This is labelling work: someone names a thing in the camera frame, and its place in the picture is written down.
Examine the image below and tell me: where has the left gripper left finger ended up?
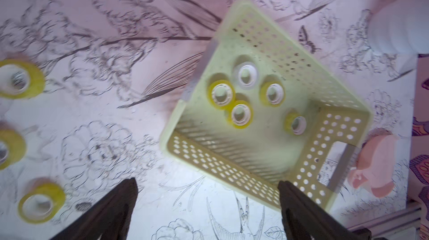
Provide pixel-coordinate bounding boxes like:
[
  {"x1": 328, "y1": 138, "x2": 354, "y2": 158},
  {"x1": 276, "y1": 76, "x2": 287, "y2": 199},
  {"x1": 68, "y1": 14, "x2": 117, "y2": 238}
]
[{"x1": 53, "y1": 178, "x2": 139, "y2": 240}]

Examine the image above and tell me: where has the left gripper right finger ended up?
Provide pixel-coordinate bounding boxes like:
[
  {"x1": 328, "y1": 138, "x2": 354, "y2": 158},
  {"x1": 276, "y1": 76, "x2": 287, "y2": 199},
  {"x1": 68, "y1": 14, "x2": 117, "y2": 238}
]
[{"x1": 278, "y1": 181, "x2": 372, "y2": 240}]

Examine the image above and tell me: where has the yellow tape roll seven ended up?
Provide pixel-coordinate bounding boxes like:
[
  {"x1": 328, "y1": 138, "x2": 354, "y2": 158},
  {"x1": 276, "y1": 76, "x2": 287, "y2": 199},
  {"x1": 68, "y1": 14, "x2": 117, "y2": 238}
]
[{"x1": 18, "y1": 183, "x2": 66, "y2": 224}]

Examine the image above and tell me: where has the yellow tape roll one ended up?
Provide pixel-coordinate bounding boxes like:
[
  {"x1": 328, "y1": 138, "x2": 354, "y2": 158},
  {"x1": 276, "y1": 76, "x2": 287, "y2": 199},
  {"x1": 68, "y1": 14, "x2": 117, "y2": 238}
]
[{"x1": 283, "y1": 111, "x2": 307, "y2": 136}]

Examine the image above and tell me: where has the green plastic storage basket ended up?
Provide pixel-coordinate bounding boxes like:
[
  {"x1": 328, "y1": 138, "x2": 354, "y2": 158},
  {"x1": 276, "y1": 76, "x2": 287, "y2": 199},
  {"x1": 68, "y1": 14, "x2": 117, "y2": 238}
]
[{"x1": 160, "y1": 0, "x2": 373, "y2": 210}]

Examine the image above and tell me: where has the yellow tape roll three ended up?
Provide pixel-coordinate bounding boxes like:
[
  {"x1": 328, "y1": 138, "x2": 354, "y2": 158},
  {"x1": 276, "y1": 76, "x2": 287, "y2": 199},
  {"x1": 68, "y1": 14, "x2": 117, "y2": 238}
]
[{"x1": 1, "y1": 129, "x2": 27, "y2": 170}]

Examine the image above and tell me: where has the yellow tape roll six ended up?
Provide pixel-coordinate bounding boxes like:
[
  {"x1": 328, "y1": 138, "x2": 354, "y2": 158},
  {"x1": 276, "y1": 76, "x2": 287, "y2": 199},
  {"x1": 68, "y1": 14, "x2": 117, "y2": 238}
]
[{"x1": 226, "y1": 100, "x2": 253, "y2": 129}]

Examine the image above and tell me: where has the yellow tape roll five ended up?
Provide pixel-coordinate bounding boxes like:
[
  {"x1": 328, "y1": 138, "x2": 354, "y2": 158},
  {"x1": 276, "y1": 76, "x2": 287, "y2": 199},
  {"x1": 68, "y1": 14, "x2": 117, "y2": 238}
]
[{"x1": 259, "y1": 81, "x2": 285, "y2": 107}]

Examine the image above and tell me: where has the yellow tape roll four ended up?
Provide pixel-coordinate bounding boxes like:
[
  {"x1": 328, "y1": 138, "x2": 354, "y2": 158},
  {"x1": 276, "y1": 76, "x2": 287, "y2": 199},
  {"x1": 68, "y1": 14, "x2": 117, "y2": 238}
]
[{"x1": 207, "y1": 80, "x2": 236, "y2": 110}]

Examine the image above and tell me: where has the clear white tape roll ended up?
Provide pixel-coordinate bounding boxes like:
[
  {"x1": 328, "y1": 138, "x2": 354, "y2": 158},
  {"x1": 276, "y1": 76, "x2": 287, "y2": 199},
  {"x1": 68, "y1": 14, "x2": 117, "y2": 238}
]
[{"x1": 232, "y1": 62, "x2": 259, "y2": 90}]

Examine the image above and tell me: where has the yellow tape roll two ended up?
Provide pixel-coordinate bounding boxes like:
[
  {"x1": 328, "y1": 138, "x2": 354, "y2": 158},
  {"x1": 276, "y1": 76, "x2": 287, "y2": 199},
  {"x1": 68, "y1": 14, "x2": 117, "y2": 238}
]
[{"x1": 1, "y1": 59, "x2": 45, "y2": 100}]

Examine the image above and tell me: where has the white pot with succulent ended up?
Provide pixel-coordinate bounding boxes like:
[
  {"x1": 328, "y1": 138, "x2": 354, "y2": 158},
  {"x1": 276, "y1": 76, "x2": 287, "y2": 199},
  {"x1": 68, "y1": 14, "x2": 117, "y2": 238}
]
[{"x1": 367, "y1": 0, "x2": 429, "y2": 55}]

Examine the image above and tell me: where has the aluminium front rail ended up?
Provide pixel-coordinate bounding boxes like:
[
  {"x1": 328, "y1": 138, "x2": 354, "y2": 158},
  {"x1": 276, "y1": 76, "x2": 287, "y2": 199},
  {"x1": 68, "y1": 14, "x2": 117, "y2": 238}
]
[{"x1": 349, "y1": 202, "x2": 422, "y2": 240}]

